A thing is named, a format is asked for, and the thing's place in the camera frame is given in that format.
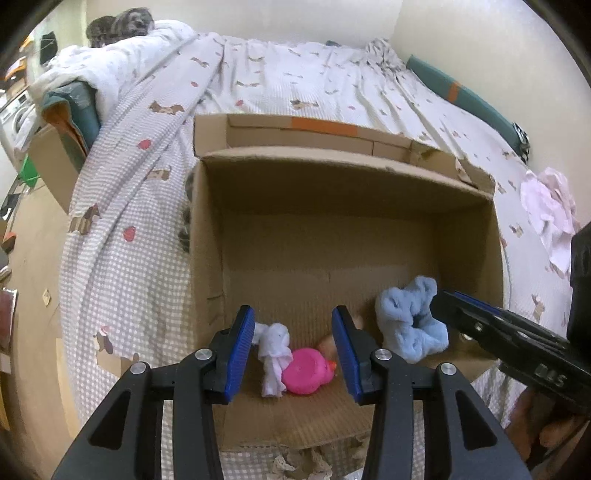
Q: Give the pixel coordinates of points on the dark striped cloth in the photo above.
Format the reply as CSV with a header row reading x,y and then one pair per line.
x,y
184,232

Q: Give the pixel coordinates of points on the beige lace scrunchie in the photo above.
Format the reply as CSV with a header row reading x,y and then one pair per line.
x,y
337,460

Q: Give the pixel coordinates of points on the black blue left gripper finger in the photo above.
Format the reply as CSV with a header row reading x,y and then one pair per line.
x,y
122,438

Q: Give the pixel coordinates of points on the teal orange folded blanket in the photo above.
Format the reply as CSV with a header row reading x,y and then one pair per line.
x,y
71,110

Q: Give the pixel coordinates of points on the peach sausage toy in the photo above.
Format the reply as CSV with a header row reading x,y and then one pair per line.
x,y
327,345

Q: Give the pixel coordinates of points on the teal cushion with orange stripe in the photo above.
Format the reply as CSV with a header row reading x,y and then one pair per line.
x,y
454,92

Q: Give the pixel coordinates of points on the pink rubber duck toy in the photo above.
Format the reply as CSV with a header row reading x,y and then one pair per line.
x,y
308,372

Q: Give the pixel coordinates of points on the grey tabby cat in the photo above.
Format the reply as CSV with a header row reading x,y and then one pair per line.
x,y
108,29

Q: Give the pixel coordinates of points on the pink white crumpled clothes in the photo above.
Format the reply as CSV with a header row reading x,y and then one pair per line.
x,y
551,210

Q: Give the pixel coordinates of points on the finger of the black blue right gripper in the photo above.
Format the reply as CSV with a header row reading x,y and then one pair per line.
x,y
463,439

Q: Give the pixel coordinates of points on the white washing machine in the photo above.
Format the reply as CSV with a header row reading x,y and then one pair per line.
x,y
13,114

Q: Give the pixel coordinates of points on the checkered dog-print bedspread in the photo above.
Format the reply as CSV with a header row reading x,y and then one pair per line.
x,y
123,266

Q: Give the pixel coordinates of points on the light blue fluffy scrunchie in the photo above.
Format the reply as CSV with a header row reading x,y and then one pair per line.
x,y
405,319

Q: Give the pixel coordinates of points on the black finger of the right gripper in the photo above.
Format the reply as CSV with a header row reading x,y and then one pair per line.
x,y
510,346

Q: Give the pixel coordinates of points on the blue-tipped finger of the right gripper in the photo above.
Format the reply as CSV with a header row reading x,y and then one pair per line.
x,y
505,319

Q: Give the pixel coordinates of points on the white floral duvet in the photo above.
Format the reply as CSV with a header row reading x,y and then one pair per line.
x,y
112,71

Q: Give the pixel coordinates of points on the green dustpan with handle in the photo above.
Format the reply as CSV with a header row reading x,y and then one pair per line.
x,y
28,173

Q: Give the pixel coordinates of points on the brown cardboard box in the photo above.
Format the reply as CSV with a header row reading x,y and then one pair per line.
x,y
294,216

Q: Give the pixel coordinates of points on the white ghost plush toy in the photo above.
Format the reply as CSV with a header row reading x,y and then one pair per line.
x,y
273,342

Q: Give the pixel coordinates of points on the person's hand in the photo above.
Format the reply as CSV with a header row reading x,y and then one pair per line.
x,y
537,420

